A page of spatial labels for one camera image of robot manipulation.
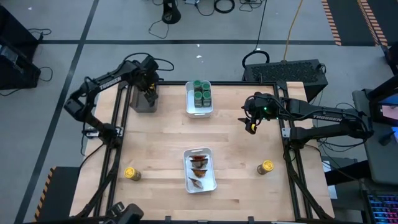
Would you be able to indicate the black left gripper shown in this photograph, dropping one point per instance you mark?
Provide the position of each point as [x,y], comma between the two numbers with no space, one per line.
[147,74]

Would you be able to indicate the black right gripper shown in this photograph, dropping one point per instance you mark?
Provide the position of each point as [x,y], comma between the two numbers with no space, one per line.
[262,109]

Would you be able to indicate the green lid spice jar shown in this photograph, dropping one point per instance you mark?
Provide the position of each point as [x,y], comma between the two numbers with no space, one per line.
[198,96]
[197,83]
[207,96]
[206,86]

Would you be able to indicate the yellow lid spice jar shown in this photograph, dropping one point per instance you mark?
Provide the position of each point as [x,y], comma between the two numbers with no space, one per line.
[265,167]
[133,174]

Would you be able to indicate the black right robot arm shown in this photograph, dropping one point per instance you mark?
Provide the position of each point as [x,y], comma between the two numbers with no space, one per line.
[326,117]

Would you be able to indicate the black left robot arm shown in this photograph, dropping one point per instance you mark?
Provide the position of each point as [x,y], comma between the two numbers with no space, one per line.
[107,82]

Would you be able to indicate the grey plastic bin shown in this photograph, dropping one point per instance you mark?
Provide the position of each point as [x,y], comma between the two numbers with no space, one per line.
[138,102]

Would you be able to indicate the black perforated case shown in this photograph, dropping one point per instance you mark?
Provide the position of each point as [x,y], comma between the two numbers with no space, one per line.
[286,73]

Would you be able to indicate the black stand base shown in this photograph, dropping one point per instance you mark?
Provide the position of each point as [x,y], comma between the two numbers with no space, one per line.
[171,15]

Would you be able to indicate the black bulky object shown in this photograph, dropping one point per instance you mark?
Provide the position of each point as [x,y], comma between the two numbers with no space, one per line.
[127,214]

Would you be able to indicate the black mat orange striped edges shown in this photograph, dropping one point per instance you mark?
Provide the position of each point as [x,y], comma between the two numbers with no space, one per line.
[59,193]
[348,18]

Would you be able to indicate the black equipment case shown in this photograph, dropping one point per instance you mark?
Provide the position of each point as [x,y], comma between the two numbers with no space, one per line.
[15,68]

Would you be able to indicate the grey desk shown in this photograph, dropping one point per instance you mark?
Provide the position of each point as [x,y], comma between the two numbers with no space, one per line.
[382,161]

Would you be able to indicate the black computer monitor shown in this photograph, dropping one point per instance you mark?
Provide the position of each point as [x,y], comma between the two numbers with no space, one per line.
[388,109]

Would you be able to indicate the backlit computer keyboard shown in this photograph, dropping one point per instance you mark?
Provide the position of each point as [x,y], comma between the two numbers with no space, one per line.
[384,210]

